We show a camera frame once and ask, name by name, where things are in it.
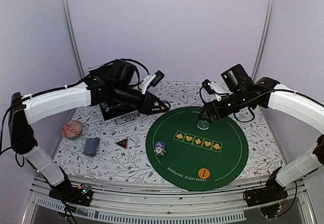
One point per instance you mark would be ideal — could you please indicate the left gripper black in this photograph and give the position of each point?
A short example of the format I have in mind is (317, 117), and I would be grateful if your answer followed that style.
(149, 104)

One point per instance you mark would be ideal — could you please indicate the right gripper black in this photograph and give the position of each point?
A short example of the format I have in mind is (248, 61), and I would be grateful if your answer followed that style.
(212, 106)

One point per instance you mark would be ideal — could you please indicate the clear dealer button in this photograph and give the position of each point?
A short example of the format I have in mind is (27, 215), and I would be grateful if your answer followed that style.
(203, 125)

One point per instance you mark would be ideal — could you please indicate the aluminium poker chip case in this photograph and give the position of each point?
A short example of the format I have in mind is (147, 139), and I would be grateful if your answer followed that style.
(116, 112)

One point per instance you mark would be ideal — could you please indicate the small poker chip stack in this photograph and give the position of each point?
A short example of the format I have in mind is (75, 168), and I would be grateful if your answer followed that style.
(160, 151)

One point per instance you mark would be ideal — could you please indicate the orange big blind button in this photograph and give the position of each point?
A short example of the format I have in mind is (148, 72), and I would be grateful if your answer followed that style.
(204, 173)

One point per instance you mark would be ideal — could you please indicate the purple small blind button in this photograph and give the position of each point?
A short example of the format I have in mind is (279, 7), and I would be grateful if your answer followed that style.
(160, 144)

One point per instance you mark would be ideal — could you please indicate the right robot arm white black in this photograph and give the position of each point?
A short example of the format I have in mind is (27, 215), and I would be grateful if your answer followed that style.
(268, 93)

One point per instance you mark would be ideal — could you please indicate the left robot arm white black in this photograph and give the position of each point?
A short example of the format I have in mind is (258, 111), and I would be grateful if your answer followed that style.
(27, 110)

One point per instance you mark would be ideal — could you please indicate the green round poker mat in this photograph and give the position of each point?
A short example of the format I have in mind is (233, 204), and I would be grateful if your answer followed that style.
(222, 149)

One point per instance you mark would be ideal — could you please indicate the black triangular button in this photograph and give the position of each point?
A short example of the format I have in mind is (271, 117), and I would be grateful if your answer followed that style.
(123, 143)

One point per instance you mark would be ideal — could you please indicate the blue playing card deck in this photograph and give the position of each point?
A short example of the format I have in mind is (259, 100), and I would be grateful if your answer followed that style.
(91, 146)

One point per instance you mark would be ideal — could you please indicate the red patterned bowl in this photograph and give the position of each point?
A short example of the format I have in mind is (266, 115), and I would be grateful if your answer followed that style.
(72, 129)

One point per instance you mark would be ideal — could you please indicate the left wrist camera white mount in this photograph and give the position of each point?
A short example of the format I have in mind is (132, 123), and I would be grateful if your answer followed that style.
(151, 81)

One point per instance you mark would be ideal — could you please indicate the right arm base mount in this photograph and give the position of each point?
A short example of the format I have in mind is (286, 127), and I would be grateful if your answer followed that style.
(269, 193)

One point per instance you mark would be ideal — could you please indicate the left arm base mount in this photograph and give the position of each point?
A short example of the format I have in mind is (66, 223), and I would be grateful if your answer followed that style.
(80, 195)

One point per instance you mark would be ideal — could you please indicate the right aluminium frame post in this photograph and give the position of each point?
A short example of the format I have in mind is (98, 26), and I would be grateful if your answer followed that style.
(264, 36)

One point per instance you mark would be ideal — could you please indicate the aluminium frame post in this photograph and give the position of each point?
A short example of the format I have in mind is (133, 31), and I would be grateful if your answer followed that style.
(71, 36)
(264, 36)

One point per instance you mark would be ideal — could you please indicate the left aluminium frame post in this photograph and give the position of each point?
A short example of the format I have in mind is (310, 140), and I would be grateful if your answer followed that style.
(71, 36)

